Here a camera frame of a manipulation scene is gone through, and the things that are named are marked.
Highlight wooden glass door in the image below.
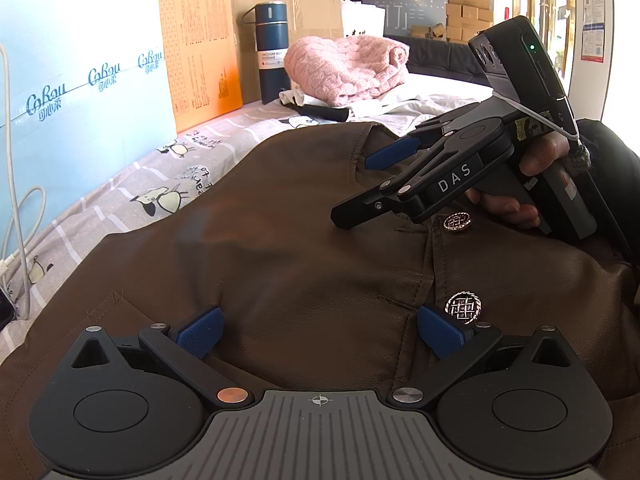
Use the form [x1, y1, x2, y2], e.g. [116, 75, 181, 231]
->
[519, 0, 577, 82]

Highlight black sofa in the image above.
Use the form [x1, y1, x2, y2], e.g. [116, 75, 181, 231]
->
[382, 35, 490, 84]

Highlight person's right forearm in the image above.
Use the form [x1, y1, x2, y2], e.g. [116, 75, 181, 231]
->
[575, 118, 640, 311]

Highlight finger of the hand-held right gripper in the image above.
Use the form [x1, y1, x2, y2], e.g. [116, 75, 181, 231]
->
[364, 104, 501, 172]
[330, 132, 462, 232]

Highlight pink knitted sweater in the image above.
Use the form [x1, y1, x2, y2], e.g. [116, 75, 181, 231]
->
[283, 35, 410, 109]

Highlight person's right hand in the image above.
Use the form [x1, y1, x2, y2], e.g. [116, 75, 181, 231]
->
[465, 131, 573, 232]

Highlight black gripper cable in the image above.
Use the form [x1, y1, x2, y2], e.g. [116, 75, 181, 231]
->
[567, 140, 640, 267]

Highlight black rolled cloth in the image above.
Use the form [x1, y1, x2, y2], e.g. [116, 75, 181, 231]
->
[298, 104, 352, 124]

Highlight stack of cardboard boxes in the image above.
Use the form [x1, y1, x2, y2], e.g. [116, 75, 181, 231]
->
[410, 0, 497, 44]

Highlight black device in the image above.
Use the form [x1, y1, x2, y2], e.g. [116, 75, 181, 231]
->
[0, 287, 15, 334]

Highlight white garment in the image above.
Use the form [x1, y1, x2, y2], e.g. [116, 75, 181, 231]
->
[278, 86, 483, 137]

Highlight light blue printed box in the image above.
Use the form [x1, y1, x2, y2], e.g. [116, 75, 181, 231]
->
[0, 0, 178, 257]

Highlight dark blue vacuum bottle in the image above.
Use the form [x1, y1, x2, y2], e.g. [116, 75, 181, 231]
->
[242, 1, 293, 106]

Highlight orange cardboard box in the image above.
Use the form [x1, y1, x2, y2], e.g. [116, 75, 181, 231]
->
[157, 0, 245, 134]

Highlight brown cardboard box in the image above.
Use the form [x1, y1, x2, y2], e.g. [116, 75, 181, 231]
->
[229, 0, 347, 107]

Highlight brown jacket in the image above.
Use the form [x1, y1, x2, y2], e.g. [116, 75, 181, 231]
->
[0, 119, 640, 480]

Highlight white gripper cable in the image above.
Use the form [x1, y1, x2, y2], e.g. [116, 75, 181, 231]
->
[491, 88, 582, 143]

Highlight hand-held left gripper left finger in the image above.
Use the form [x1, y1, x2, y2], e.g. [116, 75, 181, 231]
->
[70, 306, 252, 409]

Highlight white paper bag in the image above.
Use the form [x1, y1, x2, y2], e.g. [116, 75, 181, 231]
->
[341, 0, 387, 39]

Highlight wall poster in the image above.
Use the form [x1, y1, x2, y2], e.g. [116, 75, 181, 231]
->
[581, 0, 608, 65]

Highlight cartoon printed bed sheet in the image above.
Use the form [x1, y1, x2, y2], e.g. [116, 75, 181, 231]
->
[0, 100, 366, 366]

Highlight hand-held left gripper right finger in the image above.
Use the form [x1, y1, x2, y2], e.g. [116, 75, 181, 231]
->
[385, 304, 577, 407]

